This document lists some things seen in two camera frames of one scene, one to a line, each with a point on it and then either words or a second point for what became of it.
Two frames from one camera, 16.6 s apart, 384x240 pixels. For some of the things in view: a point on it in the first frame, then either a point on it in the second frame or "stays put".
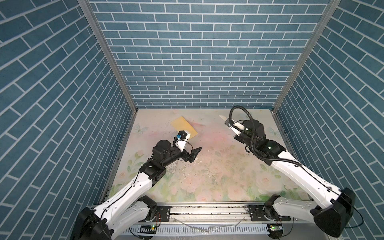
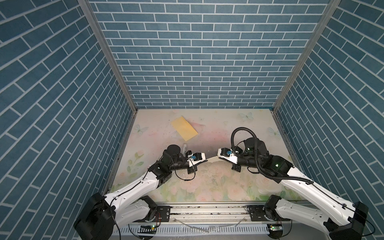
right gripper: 238,138 to 235,166
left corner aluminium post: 114,53 stays put
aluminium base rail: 202,213 stays put
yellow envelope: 181,124 stays put
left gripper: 192,157 to 191,170
